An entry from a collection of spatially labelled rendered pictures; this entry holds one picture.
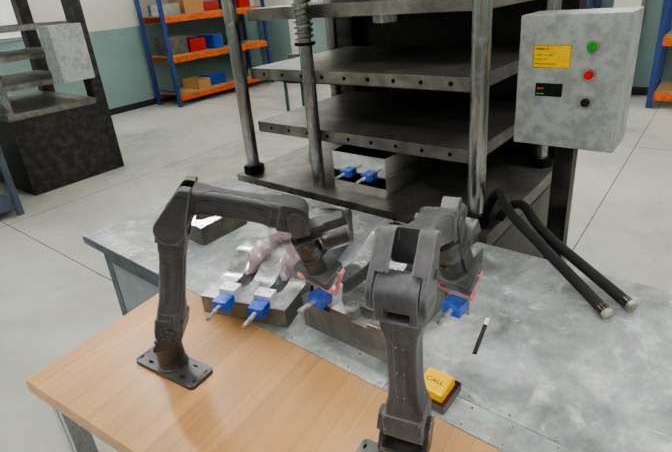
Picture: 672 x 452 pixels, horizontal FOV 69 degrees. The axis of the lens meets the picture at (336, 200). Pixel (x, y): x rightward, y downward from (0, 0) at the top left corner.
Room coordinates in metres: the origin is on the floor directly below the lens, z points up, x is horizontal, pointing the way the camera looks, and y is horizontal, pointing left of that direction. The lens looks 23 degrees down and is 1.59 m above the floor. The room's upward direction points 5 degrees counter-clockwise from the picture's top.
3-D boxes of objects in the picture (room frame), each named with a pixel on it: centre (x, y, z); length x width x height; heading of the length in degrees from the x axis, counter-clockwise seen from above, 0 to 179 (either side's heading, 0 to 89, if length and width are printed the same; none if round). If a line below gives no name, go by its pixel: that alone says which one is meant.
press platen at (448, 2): (2.23, -0.32, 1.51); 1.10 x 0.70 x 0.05; 49
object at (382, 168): (2.09, -0.27, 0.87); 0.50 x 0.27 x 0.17; 139
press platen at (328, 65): (2.23, -0.32, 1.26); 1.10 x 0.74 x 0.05; 49
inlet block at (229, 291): (1.07, 0.32, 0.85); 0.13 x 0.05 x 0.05; 156
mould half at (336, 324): (1.13, -0.15, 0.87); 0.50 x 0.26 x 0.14; 139
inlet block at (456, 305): (0.87, -0.23, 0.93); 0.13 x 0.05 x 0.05; 139
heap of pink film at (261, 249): (1.30, 0.17, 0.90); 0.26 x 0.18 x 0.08; 156
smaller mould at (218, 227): (1.65, 0.47, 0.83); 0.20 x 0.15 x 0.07; 139
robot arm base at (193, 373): (0.92, 0.42, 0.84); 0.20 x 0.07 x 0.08; 56
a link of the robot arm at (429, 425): (0.59, -0.08, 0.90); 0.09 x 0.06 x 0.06; 64
